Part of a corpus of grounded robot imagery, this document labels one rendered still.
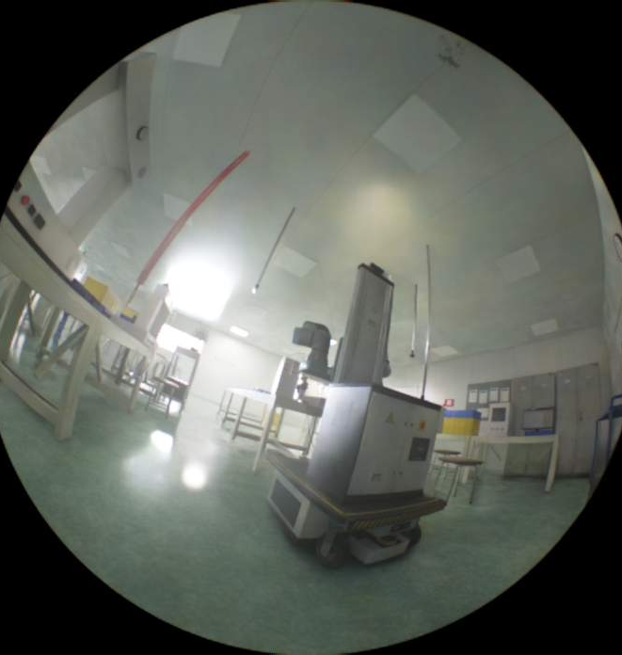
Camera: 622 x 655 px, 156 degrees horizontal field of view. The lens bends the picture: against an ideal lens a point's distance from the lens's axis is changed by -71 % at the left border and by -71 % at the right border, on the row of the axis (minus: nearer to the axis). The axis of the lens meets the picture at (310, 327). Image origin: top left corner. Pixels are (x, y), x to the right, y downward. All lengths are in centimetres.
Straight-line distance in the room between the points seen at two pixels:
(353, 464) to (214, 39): 305
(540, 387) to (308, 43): 566
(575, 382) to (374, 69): 513
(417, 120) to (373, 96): 41
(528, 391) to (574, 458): 170
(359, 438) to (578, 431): 446
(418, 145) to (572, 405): 459
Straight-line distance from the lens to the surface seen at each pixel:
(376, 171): 241
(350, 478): 95
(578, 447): 497
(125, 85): 100
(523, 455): 503
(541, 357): 571
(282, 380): 255
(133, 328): 253
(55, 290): 101
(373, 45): 216
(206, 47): 261
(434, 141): 228
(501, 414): 396
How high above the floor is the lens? 65
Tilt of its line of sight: 21 degrees up
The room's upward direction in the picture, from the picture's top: 16 degrees clockwise
